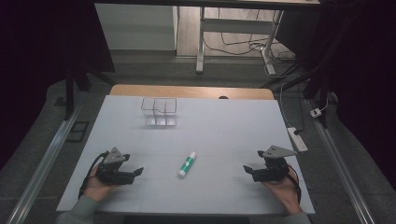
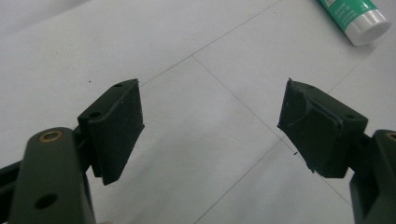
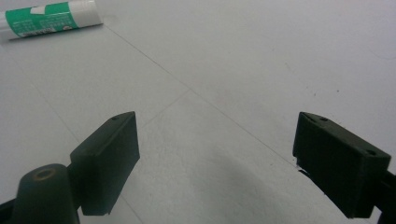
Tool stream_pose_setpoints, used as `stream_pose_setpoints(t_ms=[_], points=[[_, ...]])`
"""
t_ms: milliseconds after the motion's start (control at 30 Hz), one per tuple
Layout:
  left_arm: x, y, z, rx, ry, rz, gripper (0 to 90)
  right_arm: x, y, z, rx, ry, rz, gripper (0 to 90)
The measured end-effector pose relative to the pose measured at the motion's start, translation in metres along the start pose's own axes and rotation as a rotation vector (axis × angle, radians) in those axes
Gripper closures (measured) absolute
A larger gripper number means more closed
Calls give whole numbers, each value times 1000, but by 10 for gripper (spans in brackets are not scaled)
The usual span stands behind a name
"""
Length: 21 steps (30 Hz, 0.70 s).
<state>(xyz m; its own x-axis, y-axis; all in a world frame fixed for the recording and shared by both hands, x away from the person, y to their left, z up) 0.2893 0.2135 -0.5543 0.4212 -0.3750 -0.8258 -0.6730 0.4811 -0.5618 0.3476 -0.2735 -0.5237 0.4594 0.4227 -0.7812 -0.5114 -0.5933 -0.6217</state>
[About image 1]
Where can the small white adapter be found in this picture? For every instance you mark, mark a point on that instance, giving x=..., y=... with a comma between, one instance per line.
x=316, y=113

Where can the white power strip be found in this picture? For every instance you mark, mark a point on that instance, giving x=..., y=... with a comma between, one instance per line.
x=298, y=140

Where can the black floor plate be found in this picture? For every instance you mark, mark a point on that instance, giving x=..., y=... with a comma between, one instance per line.
x=77, y=131

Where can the black metal stand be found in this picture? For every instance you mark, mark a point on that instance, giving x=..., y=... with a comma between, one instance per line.
x=70, y=93

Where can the white cabinet panel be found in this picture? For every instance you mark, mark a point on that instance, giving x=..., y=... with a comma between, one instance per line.
x=137, y=28

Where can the wooden table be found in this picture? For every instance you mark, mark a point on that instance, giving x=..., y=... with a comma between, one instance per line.
x=186, y=91

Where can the person's left hand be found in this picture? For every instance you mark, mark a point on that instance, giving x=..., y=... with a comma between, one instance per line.
x=97, y=189

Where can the clear plastic desk organizer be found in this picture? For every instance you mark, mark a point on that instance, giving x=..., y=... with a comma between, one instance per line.
x=159, y=112

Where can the green and white glue stick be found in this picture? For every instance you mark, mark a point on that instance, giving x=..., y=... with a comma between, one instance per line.
x=186, y=165

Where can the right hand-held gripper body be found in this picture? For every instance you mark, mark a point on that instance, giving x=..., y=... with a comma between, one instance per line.
x=274, y=169

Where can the white desk frame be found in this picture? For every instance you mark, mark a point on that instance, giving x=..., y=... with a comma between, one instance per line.
x=236, y=26

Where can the person's right hand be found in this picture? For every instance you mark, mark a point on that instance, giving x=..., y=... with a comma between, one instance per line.
x=285, y=193

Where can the aluminium floor rail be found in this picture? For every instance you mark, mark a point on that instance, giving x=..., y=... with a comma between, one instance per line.
x=43, y=161
x=339, y=168

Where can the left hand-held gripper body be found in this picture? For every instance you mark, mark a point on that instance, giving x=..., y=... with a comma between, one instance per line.
x=109, y=174

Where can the dark curtain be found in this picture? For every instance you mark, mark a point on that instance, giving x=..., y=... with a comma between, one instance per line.
x=37, y=62
x=364, y=77

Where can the white table mat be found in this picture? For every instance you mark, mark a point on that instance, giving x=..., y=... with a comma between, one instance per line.
x=218, y=130

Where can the small black table knob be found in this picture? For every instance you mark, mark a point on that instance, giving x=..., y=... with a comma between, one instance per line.
x=223, y=97

